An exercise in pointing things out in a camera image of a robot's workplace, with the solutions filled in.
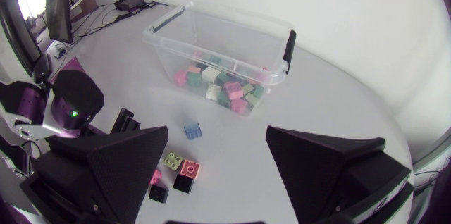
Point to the white toy brick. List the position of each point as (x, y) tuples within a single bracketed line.
[(214, 92), (210, 74)]

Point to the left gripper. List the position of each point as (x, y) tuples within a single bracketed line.
[(125, 122)]

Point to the clear plastic container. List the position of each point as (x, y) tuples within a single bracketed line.
[(225, 37)]

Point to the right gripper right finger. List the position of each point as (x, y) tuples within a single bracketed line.
[(327, 178)]

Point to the black power brick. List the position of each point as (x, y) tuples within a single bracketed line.
[(128, 3)]

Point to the dark screen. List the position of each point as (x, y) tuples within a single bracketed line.
[(60, 12)]

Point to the lime green toy brick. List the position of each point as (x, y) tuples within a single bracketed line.
[(173, 160)]

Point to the black toy brick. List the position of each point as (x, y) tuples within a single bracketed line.
[(158, 193), (183, 184)]

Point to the dark mat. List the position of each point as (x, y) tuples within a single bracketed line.
[(70, 67)]

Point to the orange toy brick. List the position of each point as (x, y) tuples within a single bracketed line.
[(190, 169)]

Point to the clear blue toy brick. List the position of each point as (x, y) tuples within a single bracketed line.
[(192, 131)]

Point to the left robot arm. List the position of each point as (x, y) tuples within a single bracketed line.
[(75, 93)]

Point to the pile of toy bricks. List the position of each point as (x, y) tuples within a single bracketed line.
[(253, 95)]

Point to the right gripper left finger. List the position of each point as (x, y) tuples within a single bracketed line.
[(105, 178)]

